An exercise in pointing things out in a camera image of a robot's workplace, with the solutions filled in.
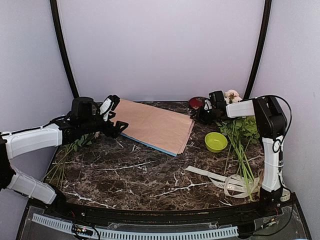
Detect white printed ribbon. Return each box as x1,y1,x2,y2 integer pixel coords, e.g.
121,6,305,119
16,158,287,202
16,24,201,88
184,165,292,202

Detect left pile of fake flowers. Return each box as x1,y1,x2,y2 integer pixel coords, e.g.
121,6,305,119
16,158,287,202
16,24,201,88
42,131,101,190

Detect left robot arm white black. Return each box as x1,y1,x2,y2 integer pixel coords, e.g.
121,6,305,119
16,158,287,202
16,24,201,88
0,95,129,218

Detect right black frame post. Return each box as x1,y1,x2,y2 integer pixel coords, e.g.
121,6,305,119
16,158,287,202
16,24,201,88
244,0,272,99

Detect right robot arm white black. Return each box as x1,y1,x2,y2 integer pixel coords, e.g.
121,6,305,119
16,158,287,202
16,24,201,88
187,90,292,217

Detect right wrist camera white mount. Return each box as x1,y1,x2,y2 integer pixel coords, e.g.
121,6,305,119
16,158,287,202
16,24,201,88
204,90,226,110

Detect right pile of fake flowers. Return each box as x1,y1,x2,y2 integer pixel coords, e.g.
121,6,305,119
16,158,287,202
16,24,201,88
216,89,262,202

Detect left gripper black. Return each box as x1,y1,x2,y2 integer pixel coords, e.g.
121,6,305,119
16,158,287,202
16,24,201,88
80,109,129,139

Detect red round embroidered cushion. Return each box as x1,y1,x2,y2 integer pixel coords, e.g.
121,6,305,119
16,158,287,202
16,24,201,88
188,96,204,110

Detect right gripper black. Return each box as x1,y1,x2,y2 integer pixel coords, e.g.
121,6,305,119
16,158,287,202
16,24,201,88
190,105,218,126

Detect blue wrapping paper sheet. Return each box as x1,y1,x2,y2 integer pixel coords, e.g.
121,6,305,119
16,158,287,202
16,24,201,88
121,133,178,157

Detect left black frame post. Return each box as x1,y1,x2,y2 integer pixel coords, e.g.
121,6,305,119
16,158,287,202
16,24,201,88
49,0,80,99

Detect lime green bowl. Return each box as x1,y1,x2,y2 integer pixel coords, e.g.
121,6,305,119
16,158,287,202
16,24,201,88
204,132,228,153

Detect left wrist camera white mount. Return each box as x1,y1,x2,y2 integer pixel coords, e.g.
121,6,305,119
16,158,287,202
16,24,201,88
99,95,120,122

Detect black frame post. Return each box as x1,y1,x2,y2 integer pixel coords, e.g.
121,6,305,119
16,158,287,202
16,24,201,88
49,0,80,99
244,0,272,99

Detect beige pink wrapping paper sheet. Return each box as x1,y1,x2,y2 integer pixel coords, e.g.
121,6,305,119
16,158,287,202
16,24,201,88
113,99,195,157

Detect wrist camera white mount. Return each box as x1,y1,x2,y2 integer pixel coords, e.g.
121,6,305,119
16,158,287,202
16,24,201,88
99,95,120,122
204,90,226,110

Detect white slotted cable duct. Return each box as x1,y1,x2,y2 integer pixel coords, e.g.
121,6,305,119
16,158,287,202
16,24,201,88
31,213,239,240

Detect pile of fake flowers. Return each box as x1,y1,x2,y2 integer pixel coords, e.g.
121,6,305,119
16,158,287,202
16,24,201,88
42,131,101,190
216,89,262,202

